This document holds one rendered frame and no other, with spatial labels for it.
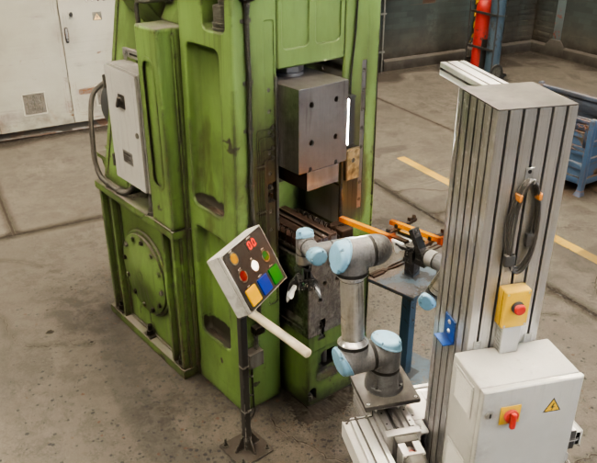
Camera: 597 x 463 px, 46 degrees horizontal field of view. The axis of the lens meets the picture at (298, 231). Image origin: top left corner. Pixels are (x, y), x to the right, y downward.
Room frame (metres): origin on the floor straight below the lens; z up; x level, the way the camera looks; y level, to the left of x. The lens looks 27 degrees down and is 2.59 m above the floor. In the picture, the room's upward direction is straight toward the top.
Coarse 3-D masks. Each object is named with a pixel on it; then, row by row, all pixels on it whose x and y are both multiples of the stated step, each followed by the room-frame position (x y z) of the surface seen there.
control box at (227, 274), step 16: (240, 240) 2.68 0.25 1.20; (256, 240) 2.76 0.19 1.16; (224, 256) 2.55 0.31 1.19; (240, 256) 2.62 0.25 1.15; (256, 256) 2.69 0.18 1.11; (272, 256) 2.77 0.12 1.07; (224, 272) 2.52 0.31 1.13; (240, 272) 2.56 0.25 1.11; (256, 272) 2.64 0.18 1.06; (224, 288) 2.52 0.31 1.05; (240, 288) 2.50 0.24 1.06; (272, 288) 2.65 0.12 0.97; (240, 304) 2.49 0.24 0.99; (256, 304) 2.52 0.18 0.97
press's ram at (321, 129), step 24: (312, 72) 3.33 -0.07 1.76; (288, 96) 3.07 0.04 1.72; (312, 96) 3.06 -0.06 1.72; (336, 96) 3.16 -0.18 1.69; (288, 120) 3.07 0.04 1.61; (312, 120) 3.06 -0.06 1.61; (336, 120) 3.16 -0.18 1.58; (288, 144) 3.07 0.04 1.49; (312, 144) 3.07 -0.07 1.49; (336, 144) 3.16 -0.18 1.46; (288, 168) 3.07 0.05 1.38; (312, 168) 3.06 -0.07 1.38
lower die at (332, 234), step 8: (280, 208) 3.44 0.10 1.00; (288, 208) 3.46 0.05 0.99; (280, 216) 3.36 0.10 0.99; (296, 216) 3.34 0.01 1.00; (304, 216) 3.35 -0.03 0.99; (280, 224) 3.28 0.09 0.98; (288, 224) 3.26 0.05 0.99; (296, 224) 3.26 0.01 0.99; (312, 224) 3.24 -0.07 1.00; (320, 224) 3.25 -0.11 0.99; (288, 232) 3.18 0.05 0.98; (328, 232) 3.14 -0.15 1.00; (336, 232) 3.17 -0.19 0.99; (288, 240) 3.15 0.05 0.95; (320, 240) 3.10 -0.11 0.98; (328, 240) 3.13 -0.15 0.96
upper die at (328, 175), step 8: (280, 168) 3.20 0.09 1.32; (320, 168) 3.10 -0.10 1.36; (328, 168) 3.13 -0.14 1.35; (336, 168) 3.16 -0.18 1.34; (280, 176) 3.20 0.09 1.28; (288, 176) 3.15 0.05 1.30; (296, 176) 3.11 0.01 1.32; (304, 176) 3.06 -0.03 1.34; (312, 176) 3.06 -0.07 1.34; (320, 176) 3.09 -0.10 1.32; (328, 176) 3.13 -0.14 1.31; (336, 176) 3.16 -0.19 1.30; (296, 184) 3.11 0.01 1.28; (304, 184) 3.06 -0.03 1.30; (312, 184) 3.07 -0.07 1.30; (320, 184) 3.09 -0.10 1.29; (328, 184) 3.13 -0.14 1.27
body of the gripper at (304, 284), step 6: (300, 270) 2.59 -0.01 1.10; (306, 270) 2.55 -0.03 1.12; (300, 276) 2.59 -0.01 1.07; (306, 276) 2.56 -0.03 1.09; (312, 276) 2.59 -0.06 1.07; (300, 282) 2.54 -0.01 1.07; (306, 282) 2.56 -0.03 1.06; (312, 282) 2.56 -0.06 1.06; (300, 288) 2.56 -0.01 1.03; (306, 288) 2.56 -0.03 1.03; (312, 288) 2.56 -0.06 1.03
